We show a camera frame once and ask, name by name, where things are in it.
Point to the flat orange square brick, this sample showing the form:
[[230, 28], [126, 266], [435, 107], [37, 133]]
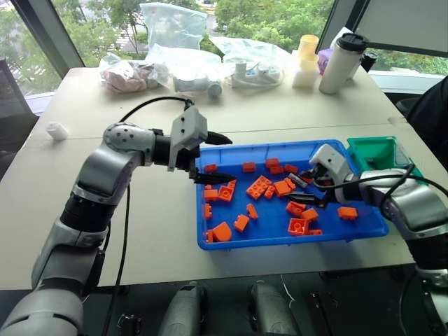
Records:
[[283, 188]]

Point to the white foam block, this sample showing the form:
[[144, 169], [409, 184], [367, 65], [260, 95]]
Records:
[[304, 78]]

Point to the plastic bag with white parts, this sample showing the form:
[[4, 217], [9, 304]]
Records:
[[199, 86]]

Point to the white tumbler with black lid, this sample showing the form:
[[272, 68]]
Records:
[[339, 66]]

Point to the purple plastic item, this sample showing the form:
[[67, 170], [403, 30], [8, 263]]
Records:
[[323, 59]]

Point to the black chair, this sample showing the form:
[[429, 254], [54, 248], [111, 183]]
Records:
[[432, 112]]

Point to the small orange brick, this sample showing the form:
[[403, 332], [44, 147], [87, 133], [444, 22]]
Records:
[[290, 168], [252, 211], [269, 192], [210, 168], [209, 237], [249, 167], [276, 170], [272, 162], [208, 211], [310, 214], [241, 223], [232, 184], [211, 194]]

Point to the yellow stacked cups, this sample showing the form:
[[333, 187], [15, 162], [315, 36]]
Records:
[[308, 49]]

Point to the orange rounded block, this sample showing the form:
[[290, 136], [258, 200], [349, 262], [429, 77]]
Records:
[[222, 233]]

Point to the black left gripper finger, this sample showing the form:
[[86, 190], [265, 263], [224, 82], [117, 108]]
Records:
[[215, 178], [218, 139]]

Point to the thin orange brick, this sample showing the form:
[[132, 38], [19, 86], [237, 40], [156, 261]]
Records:
[[315, 231]]

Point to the large orange studded brick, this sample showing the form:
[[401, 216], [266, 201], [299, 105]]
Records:
[[258, 186]]

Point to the clear crumpled plastic bag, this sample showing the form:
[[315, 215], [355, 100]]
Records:
[[255, 50]]

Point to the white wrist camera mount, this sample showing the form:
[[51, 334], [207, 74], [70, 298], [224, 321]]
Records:
[[189, 131], [330, 161]]

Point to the orange square studded brick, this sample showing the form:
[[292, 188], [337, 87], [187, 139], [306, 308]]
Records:
[[296, 208], [226, 194]]

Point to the orange hollow square brick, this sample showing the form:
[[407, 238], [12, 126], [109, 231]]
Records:
[[298, 227]]

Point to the large clear plastic bag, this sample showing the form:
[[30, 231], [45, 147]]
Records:
[[171, 28]]

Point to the plastic bag with pink contents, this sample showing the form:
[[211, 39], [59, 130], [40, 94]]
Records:
[[127, 77]]

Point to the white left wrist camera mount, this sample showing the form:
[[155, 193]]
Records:
[[189, 131]]

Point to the black cylindrical container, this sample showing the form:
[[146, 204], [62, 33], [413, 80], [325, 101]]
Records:
[[369, 60]]

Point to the dark rounded grey shape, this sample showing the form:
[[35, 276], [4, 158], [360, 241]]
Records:
[[183, 311], [271, 309]]

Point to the white board panel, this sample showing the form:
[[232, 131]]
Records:
[[402, 24]]

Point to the green plastic bin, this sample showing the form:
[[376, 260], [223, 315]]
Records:
[[374, 148]]

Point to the small white plastic piece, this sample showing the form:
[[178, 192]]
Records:
[[57, 130]]

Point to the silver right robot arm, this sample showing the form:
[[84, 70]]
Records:
[[416, 206]]

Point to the orange rectangular brick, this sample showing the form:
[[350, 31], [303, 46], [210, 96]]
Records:
[[347, 212]]

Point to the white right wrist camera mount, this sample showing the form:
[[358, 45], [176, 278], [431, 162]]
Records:
[[330, 161]]

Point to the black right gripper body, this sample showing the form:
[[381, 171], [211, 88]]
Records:
[[329, 194]]

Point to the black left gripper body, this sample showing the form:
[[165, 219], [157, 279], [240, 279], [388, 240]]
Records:
[[185, 159]]

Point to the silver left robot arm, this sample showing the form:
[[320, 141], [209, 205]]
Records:
[[105, 164]]

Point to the blue plastic bin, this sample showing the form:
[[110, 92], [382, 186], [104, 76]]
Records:
[[269, 217]]

